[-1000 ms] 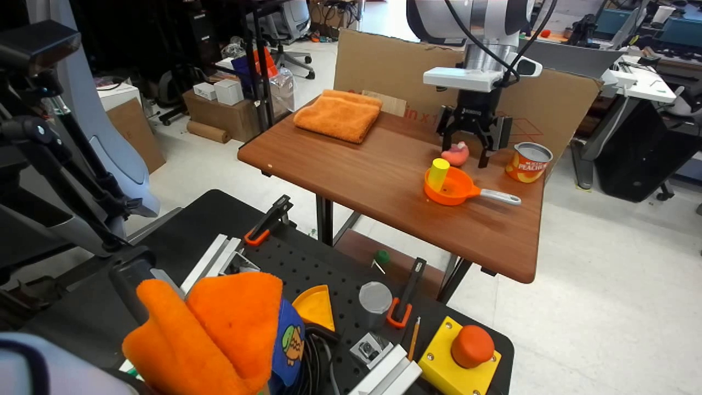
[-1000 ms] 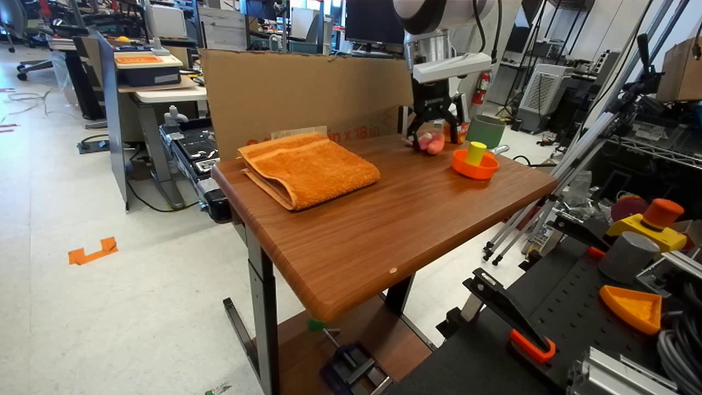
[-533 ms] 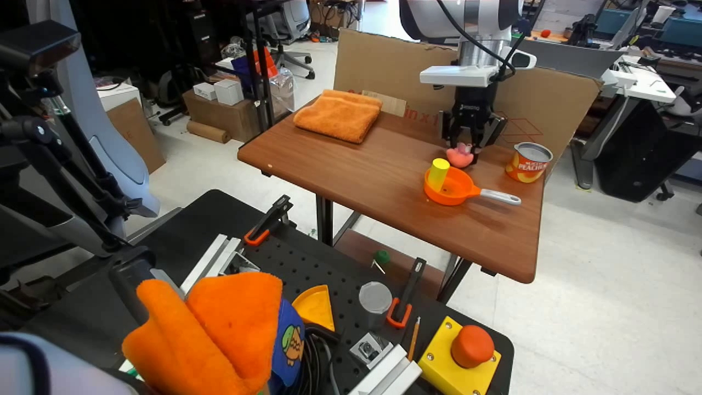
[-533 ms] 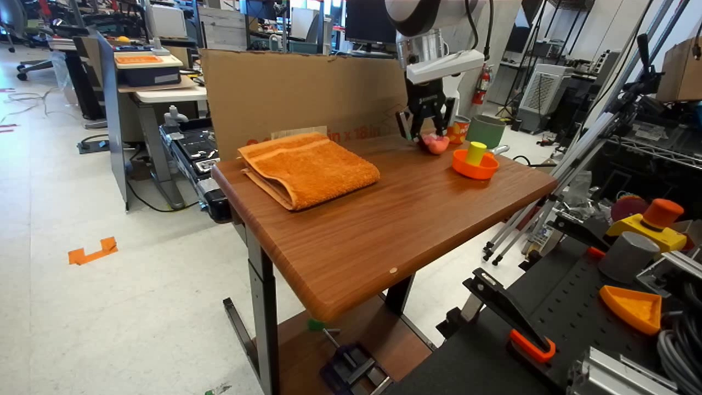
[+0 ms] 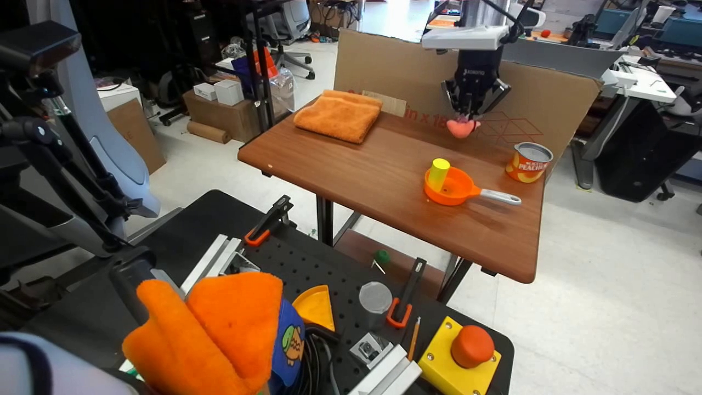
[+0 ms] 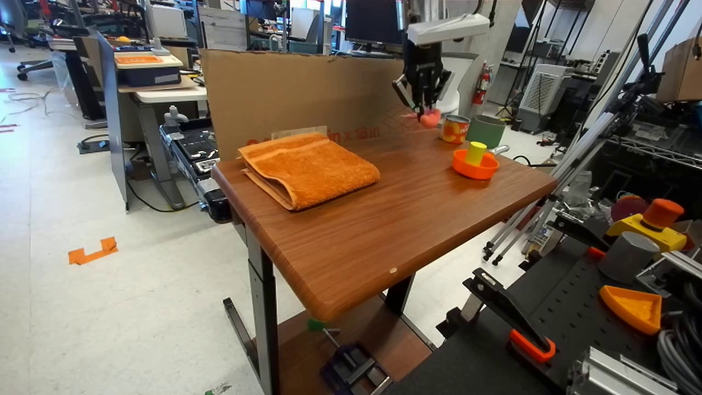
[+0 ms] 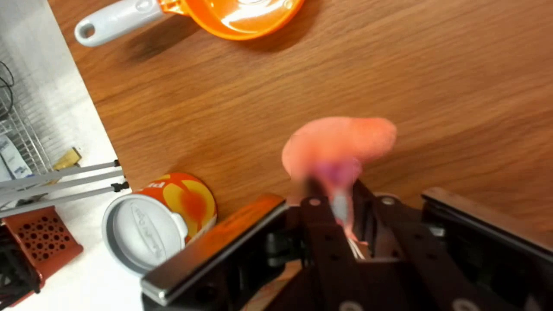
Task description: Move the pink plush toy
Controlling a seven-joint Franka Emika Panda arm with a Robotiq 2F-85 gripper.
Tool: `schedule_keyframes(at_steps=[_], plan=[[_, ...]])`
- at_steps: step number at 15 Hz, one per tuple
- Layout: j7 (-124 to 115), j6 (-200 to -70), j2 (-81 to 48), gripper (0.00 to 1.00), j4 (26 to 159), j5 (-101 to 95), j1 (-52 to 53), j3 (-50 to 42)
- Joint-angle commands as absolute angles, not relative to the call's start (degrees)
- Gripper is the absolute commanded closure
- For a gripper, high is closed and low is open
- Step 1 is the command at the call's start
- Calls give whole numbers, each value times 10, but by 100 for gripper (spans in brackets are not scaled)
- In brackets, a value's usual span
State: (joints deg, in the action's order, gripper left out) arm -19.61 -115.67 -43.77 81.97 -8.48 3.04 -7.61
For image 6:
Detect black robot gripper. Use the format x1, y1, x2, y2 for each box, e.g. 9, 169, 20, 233
389, 40, 448, 119

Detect pink plush toy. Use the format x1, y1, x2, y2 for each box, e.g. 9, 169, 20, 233
416, 107, 445, 130

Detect orange labelled tin can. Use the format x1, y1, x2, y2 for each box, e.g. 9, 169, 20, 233
439, 112, 472, 147

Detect red fire extinguisher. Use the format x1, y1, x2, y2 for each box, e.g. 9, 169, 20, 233
470, 61, 494, 110

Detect green box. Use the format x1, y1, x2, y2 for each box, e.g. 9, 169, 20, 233
466, 113, 509, 151

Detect yellow cylinder block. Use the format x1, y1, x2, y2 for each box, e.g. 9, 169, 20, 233
466, 140, 489, 166

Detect dark computer monitor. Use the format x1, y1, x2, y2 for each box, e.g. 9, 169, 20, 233
343, 0, 405, 43

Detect orange bowl with ball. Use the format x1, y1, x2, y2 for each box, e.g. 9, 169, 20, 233
450, 147, 502, 182

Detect brown cardboard backdrop sheet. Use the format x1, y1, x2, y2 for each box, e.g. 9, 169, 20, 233
199, 49, 413, 164

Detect folded orange towel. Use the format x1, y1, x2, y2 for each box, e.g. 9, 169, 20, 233
237, 130, 383, 214

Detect silver tripod stand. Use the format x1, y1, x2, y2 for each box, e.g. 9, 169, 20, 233
479, 0, 677, 268

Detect grey desk with drawers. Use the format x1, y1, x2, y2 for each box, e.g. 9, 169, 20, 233
93, 30, 210, 214

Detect grey round cylinder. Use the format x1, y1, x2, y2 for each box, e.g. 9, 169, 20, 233
599, 231, 662, 284

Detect yellow emergency stop box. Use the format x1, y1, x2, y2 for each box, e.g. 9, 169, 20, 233
603, 196, 690, 255

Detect dark tray orange contents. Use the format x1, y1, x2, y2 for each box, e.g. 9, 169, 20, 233
112, 50, 184, 87

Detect orange wedge block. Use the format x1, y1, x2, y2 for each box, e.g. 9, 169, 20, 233
596, 282, 665, 337

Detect aluminium extrusion bar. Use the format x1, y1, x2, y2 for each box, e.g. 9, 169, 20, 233
568, 345, 682, 395

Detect orange floor tape mark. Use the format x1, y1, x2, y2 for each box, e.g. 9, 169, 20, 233
66, 234, 120, 268

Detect black clamp orange handle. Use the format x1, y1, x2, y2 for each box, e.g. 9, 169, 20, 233
581, 244, 609, 264
460, 266, 558, 368

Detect black cable bundle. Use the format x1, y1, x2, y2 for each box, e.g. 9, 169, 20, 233
653, 281, 702, 395

